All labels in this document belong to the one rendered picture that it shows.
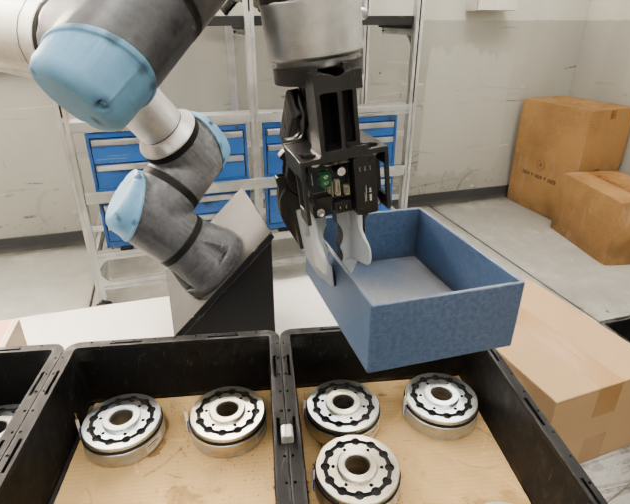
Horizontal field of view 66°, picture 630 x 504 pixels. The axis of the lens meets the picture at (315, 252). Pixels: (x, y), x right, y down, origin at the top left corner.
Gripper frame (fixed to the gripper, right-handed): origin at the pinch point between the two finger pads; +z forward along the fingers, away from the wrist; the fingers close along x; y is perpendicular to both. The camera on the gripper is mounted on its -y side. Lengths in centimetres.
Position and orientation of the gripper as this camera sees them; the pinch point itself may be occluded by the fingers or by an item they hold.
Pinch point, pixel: (334, 269)
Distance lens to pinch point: 49.1
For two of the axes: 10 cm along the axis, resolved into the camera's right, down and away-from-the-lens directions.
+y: 2.6, 4.2, -8.7
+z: 1.2, 8.8, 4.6
